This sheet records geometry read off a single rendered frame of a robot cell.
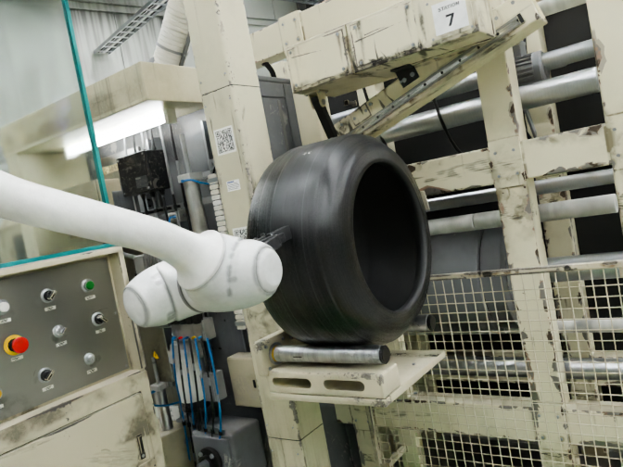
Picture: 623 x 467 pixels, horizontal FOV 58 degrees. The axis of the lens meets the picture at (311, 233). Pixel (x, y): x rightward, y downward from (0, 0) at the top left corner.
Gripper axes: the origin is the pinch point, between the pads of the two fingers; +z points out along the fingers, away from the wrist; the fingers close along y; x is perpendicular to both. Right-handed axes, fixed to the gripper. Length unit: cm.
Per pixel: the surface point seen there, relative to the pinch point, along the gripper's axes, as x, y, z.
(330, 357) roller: 34.7, 3.0, 10.0
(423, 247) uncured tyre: 19, -11, 47
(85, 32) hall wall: -305, 816, 603
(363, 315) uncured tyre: 23.4, -10.5, 9.1
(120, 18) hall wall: -326, 800, 679
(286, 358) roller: 35.2, 17.6, 10.0
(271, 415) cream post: 57, 34, 15
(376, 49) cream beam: -38, -8, 54
